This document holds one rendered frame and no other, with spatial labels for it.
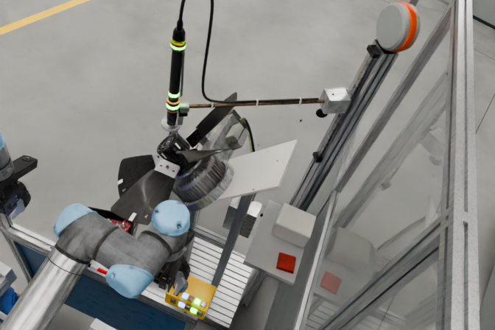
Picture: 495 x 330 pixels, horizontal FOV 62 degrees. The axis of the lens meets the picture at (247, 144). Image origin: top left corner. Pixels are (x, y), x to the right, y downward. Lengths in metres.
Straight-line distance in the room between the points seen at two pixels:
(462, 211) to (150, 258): 0.55
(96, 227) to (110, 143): 2.49
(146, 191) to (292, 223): 0.68
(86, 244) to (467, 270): 0.65
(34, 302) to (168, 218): 0.28
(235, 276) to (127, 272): 1.95
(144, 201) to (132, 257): 0.82
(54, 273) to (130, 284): 0.15
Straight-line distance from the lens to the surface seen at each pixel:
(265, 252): 1.95
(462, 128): 0.93
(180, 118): 1.46
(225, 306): 2.65
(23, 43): 4.26
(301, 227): 1.93
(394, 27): 1.46
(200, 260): 2.74
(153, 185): 1.66
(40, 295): 0.89
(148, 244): 0.83
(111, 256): 0.84
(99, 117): 3.51
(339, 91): 1.63
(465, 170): 0.86
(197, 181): 1.71
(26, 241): 1.99
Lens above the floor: 2.56
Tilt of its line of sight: 48 degrees down
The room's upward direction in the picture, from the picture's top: 17 degrees clockwise
